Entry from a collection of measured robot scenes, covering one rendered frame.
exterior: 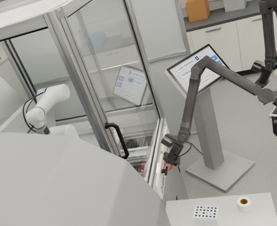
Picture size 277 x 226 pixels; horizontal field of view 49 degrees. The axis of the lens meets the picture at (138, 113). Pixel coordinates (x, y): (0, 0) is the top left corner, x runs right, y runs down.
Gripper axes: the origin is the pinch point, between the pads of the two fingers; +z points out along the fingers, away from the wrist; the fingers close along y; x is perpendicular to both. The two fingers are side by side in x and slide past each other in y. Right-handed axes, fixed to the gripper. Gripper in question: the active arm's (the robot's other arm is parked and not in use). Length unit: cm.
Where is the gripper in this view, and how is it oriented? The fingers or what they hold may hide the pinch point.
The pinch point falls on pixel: (166, 168)
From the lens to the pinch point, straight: 189.5
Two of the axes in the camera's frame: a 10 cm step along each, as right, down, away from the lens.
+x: -1.6, 5.1, -8.5
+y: -9.4, -3.5, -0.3
